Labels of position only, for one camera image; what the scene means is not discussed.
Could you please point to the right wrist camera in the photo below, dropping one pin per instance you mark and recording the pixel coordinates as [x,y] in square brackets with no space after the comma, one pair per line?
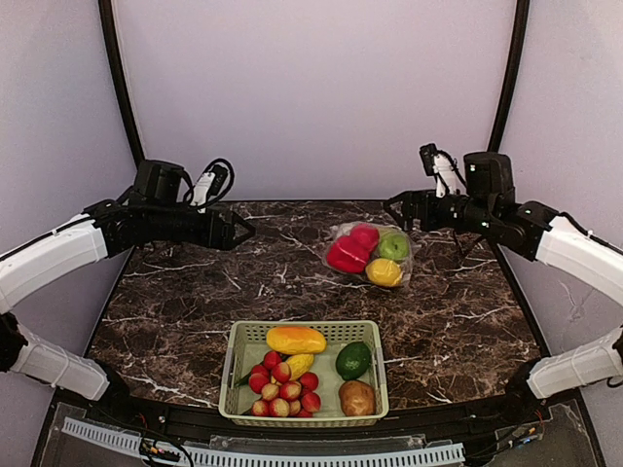
[439,165]

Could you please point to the black right corner frame post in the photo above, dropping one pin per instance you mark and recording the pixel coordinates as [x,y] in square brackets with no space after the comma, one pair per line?
[511,73]

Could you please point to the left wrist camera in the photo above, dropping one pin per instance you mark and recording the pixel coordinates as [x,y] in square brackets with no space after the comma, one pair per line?
[214,183]

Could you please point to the brown toy potato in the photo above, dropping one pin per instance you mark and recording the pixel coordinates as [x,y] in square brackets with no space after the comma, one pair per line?
[357,398]

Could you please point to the dark green toy avocado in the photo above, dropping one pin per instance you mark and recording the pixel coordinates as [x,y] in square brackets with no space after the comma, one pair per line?
[353,361]

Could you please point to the red toy pomegranate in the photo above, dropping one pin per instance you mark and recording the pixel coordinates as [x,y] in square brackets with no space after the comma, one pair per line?
[366,235]

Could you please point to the orange yellow toy mango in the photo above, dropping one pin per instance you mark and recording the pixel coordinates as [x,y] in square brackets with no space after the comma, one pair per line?
[295,340]

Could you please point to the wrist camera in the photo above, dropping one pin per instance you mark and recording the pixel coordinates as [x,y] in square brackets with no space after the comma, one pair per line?
[439,165]
[214,183]

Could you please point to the black corner frame post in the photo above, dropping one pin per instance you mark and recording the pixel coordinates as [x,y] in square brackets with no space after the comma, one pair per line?
[511,73]
[120,85]

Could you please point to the toy lychee fruit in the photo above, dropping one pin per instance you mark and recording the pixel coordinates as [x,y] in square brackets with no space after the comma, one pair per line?
[260,408]
[279,407]
[270,391]
[290,391]

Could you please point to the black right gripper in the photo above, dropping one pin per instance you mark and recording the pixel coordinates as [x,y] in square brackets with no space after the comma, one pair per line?
[421,211]

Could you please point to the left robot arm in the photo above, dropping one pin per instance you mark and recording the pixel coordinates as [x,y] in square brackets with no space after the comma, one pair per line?
[162,204]

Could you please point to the yellow toy lemon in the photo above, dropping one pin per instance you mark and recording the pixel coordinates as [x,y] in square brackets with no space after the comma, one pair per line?
[384,272]

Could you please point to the small yellow toy corn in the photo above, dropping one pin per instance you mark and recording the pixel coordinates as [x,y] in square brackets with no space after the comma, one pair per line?
[299,364]

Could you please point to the black left corner frame post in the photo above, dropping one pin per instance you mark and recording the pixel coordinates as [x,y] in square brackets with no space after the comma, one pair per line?
[120,85]

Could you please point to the clear dotted zip top bag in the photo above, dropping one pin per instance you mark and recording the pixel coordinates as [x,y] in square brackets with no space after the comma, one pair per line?
[377,254]

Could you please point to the white slotted cable duct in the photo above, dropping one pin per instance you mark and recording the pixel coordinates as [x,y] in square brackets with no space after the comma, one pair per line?
[233,451]

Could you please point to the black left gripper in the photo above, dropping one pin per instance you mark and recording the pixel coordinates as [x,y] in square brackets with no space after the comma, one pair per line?
[215,228]

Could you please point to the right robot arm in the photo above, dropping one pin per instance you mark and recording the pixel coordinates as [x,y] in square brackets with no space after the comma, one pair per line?
[481,200]

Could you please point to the red toy bell pepper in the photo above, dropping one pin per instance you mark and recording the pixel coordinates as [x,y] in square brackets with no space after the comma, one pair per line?
[347,255]

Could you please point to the green toy apple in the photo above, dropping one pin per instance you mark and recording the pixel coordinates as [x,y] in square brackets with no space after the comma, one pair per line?
[394,246]

